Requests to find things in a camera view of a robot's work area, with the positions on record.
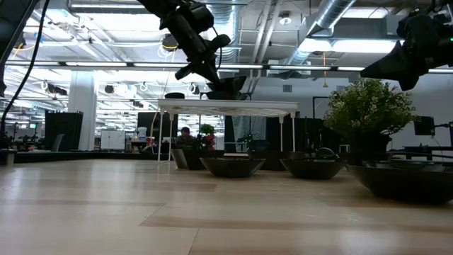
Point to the green artificial potted plant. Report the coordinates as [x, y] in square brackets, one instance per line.
[368, 110]

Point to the white cabinet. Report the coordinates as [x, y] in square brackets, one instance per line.
[112, 140]

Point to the small green background plant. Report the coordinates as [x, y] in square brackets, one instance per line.
[207, 129]

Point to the black leaf-shaped mini plate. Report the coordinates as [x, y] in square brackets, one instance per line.
[232, 168]
[407, 187]
[313, 170]

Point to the silver slanted ceiling duct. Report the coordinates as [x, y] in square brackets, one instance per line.
[329, 10]

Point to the red background object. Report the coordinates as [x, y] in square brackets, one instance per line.
[210, 142]

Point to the long ceiling light bar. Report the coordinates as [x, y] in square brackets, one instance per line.
[95, 64]

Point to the black teardrop mini plate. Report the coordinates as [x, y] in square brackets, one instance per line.
[174, 95]

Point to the black background panel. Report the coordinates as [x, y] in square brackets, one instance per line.
[148, 124]

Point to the black partition cabinet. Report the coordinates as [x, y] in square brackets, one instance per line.
[63, 131]

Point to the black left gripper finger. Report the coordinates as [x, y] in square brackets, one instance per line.
[216, 75]
[208, 76]

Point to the black monitor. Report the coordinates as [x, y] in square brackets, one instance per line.
[424, 125]

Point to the person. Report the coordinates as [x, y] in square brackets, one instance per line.
[184, 132]

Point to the white lattice shelf rack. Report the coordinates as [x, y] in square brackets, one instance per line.
[247, 104]

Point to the grey cylindrical cup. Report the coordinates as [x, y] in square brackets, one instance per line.
[8, 157]

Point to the white pillar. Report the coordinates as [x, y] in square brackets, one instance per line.
[82, 106]

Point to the silver spiral ceiling duct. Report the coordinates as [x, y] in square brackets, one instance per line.
[233, 21]

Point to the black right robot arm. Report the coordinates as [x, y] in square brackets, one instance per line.
[447, 49]

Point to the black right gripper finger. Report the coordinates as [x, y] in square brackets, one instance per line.
[410, 82]
[393, 67]

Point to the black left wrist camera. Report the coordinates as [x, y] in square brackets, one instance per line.
[220, 41]

